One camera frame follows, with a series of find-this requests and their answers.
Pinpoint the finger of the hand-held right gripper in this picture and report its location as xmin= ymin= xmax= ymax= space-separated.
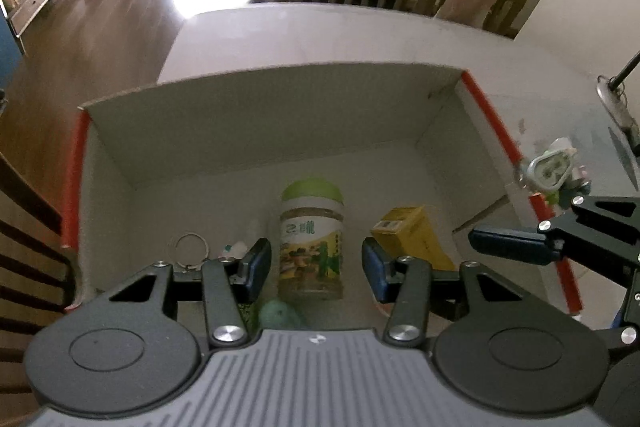
xmin=468 ymin=196 xmax=640 ymax=269

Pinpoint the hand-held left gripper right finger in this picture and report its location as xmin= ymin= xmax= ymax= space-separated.
xmin=361 ymin=239 xmax=546 ymax=349

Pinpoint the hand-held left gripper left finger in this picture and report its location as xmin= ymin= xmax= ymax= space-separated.
xmin=95 ymin=238 xmax=272 ymax=349

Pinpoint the yellow small box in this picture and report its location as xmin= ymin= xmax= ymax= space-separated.
xmin=370 ymin=205 xmax=457 ymax=273

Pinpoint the teal round toy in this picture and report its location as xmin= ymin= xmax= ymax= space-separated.
xmin=257 ymin=299 xmax=307 ymax=332

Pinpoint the green lid jar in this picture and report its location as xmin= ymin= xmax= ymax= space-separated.
xmin=276 ymin=177 xmax=347 ymax=302

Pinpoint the red cardboard box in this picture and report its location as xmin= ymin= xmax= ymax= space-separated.
xmin=62 ymin=62 xmax=585 ymax=319

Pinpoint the grey desk lamp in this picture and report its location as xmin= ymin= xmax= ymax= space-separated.
xmin=595 ymin=51 xmax=640 ymax=130

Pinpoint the dark slatted wooden chair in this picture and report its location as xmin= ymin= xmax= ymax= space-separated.
xmin=0 ymin=152 xmax=78 ymax=408

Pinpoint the blue cabinet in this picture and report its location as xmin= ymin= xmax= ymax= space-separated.
xmin=0 ymin=12 xmax=25 ymax=80

